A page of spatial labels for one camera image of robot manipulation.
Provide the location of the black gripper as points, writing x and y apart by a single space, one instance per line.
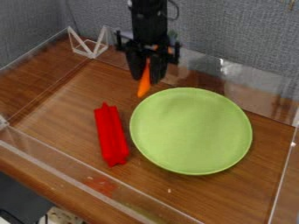
164 52

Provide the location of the orange toy carrot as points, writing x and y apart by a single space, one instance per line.
144 82

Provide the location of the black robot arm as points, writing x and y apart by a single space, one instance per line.
149 17

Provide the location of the green round plate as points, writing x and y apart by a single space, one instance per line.
191 131

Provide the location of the clear acrylic corner bracket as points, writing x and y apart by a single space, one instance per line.
85 47

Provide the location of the clear acrylic enclosure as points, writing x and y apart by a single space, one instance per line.
49 92

